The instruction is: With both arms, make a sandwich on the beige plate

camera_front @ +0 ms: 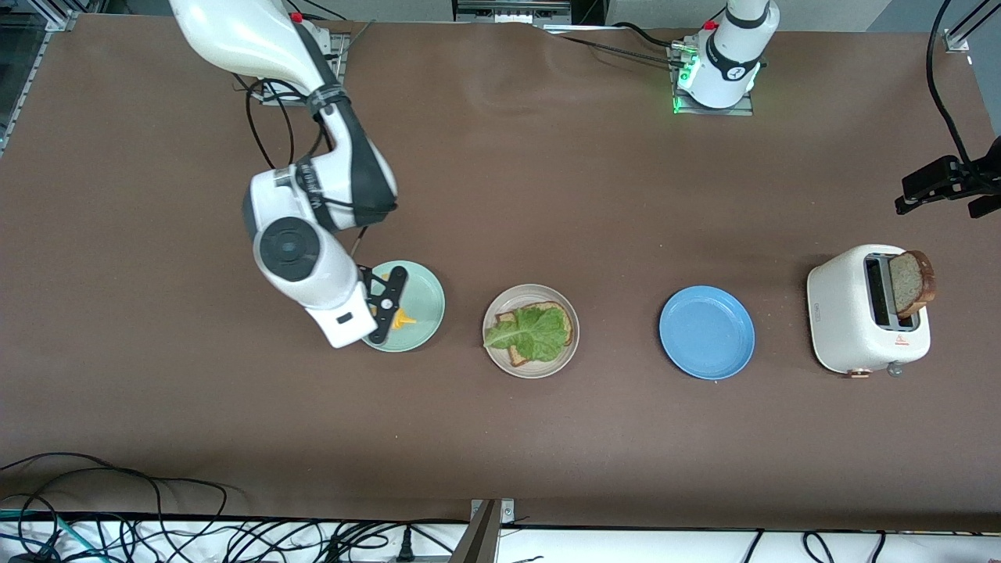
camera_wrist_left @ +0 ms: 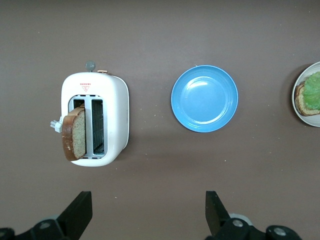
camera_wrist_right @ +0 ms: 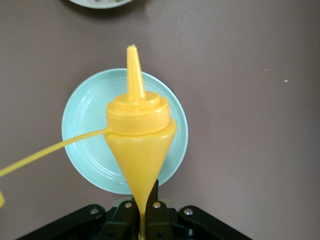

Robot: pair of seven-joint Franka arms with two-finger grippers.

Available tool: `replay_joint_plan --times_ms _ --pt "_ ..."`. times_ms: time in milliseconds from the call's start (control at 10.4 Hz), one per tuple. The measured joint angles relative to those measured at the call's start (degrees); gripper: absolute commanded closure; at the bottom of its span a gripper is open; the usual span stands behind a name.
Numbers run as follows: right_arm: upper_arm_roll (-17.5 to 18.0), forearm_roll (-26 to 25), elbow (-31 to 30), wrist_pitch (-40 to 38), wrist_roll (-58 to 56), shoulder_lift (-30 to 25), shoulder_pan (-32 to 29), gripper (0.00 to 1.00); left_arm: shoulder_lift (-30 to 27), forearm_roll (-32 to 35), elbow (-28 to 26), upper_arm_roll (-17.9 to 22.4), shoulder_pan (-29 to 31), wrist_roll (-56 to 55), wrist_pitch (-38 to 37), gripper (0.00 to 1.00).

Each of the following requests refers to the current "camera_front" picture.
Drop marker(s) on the white two-slot toaster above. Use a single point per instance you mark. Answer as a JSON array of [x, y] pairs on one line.
[[841, 313]]

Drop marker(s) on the beige plate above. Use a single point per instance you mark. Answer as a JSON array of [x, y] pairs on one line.
[[500, 301]]

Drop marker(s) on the aluminium profile bar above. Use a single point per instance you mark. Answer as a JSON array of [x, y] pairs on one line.
[[966, 23], [55, 12]]

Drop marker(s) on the aluminium frame bracket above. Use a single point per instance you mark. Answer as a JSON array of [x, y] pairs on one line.
[[483, 536]]

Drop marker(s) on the metal frame block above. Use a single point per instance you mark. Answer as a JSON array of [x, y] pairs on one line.
[[512, 9]]

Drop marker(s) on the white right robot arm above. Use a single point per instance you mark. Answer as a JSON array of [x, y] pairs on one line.
[[305, 266]]

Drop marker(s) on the yellow squeeze bottle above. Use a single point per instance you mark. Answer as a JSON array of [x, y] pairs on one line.
[[400, 319]]

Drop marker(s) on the blue plate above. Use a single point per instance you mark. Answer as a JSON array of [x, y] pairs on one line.
[[707, 332]]

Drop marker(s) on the mint green plate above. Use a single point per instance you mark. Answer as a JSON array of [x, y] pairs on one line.
[[422, 301]]

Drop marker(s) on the green lettuce leaf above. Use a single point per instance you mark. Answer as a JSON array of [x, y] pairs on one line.
[[536, 332]]

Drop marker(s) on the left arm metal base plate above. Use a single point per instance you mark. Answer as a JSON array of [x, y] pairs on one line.
[[715, 112]]

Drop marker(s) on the black power plug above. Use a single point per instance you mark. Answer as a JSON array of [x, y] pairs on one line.
[[406, 547]]

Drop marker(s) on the brown bread slice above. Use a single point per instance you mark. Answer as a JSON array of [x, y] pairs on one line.
[[565, 313], [907, 283]]

